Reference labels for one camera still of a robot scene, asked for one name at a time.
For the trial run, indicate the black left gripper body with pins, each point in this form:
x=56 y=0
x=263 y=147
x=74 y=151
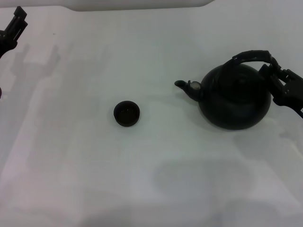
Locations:
x=7 y=43

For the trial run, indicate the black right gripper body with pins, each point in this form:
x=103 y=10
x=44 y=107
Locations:
x=290 y=94

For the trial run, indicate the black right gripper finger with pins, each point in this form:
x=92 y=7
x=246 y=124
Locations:
x=286 y=73
x=271 y=78

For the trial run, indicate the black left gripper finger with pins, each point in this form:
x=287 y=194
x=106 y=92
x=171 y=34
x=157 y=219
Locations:
x=21 y=29
x=16 y=19

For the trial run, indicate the black round teapot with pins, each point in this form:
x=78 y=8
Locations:
x=234 y=106

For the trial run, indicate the small dark brown teacup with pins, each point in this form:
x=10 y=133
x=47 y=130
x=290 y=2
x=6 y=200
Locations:
x=126 y=114

